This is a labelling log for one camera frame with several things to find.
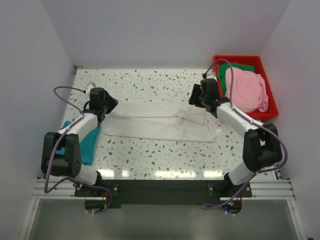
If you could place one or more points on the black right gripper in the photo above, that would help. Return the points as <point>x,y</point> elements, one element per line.
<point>193,100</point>

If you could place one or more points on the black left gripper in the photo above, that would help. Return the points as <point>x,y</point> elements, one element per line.
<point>112,103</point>

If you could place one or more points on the white t shirt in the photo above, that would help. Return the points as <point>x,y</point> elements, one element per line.
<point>166,121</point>

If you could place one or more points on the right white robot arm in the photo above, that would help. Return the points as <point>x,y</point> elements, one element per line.
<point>261,144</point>

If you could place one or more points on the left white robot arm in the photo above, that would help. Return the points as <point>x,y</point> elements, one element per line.
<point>61,153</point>

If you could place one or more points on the green t shirt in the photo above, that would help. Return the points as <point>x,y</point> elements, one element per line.
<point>221,74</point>

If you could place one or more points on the pink t shirt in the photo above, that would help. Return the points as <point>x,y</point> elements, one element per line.
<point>248,90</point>

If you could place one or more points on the teal folded t shirt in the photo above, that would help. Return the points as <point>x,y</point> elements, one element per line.
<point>85,145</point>

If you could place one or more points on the red plastic bin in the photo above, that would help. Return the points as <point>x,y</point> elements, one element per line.
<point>272,111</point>

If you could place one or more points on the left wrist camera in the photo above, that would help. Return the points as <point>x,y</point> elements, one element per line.
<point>89,86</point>

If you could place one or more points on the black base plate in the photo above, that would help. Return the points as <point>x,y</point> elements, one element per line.
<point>207,194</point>

